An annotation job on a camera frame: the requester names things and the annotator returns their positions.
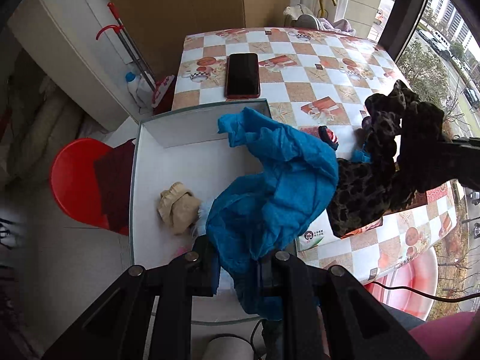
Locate pink white plastic stool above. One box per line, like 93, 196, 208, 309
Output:
365, 247, 439, 321

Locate leopard print cloth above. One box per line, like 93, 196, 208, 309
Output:
326, 80, 449, 237

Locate pink black knitted sock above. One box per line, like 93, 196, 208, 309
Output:
318, 125, 338, 151

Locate red plastic stool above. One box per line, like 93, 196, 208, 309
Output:
49, 138, 112, 231

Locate white detergent bottle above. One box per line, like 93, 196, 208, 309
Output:
124, 72, 153, 112

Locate white cylindrical device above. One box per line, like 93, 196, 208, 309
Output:
202, 334, 255, 360

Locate blue cloth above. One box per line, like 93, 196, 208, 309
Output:
206, 107, 338, 321
350, 149, 371, 164

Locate grey white cardboard box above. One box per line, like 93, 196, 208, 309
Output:
128, 97, 301, 326

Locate pile of clothes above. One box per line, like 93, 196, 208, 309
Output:
283, 4, 356, 37

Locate yellow umbrella handle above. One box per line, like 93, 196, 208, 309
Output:
318, 0, 337, 19

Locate dark red cloth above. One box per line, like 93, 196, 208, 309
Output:
94, 139, 135, 236

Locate beige knitted sock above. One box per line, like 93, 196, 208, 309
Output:
157, 182, 202, 235

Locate black cable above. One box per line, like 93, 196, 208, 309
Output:
371, 279, 480, 304

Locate light blue fluffy duster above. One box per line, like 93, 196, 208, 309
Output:
191, 200, 213, 239

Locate checkered patterned tablecloth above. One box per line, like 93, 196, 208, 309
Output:
173, 27, 456, 283

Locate brown cardboard panel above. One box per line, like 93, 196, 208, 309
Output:
110, 0, 290, 78

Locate black smartphone red case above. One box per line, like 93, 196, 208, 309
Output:
224, 53, 260, 99

